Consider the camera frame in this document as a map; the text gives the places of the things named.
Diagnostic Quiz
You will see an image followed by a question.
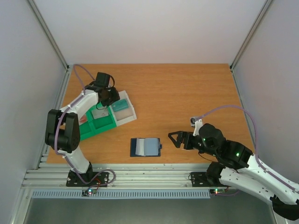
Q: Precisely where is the white pink patterned card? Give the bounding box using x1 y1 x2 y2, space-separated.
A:
91 108 109 119

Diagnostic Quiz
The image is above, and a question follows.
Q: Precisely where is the dark blue card holder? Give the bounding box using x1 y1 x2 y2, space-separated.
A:
130 138 162 157

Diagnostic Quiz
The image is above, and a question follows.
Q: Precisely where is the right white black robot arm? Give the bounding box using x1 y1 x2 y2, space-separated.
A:
168 124 299 221

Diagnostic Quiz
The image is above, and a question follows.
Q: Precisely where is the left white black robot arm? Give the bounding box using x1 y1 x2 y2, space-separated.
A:
45 72 120 186

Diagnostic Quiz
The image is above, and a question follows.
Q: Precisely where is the red white card in tray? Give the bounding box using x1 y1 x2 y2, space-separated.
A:
79 115 87 125

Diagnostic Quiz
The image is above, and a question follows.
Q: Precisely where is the white plastic tray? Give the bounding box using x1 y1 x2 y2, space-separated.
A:
109 91 137 126

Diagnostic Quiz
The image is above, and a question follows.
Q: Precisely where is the green plastic tray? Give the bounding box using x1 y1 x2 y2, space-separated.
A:
79 104 116 140

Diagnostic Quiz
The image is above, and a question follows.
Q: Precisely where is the right small circuit board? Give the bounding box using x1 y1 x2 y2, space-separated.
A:
210 188 227 195

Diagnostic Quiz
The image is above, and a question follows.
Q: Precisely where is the small circuit board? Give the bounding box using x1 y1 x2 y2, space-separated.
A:
210 188 227 195
81 189 97 197

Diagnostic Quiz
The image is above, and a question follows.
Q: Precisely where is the left small circuit board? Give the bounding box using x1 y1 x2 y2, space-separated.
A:
81 189 97 197

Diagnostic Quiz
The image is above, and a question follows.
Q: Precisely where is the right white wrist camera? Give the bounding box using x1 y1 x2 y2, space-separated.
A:
190 117 203 136

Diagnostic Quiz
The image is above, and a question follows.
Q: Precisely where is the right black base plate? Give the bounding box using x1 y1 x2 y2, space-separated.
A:
188 172 214 187

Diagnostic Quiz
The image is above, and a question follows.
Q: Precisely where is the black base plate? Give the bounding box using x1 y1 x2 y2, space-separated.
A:
188 172 214 187
66 171 110 187

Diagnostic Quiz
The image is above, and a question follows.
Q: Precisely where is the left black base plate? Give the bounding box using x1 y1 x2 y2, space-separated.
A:
66 171 110 187

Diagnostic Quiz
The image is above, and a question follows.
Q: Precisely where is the right aluminium frame post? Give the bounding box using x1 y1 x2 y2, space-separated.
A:
229 0 274 72

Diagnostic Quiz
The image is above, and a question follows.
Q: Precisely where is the aluminium frame post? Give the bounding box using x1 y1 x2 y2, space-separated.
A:
229 0 274 72
26 0 69 71

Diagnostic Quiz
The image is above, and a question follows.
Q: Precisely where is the left aluminium frame post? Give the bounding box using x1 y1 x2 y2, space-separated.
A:
26 0 69 71

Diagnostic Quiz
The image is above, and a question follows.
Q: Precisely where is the aluminium front rail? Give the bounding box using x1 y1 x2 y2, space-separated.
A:
21 163 209 189

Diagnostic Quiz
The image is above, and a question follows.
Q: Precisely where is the grey slotted cable duct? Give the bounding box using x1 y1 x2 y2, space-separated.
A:
32 189 210 200

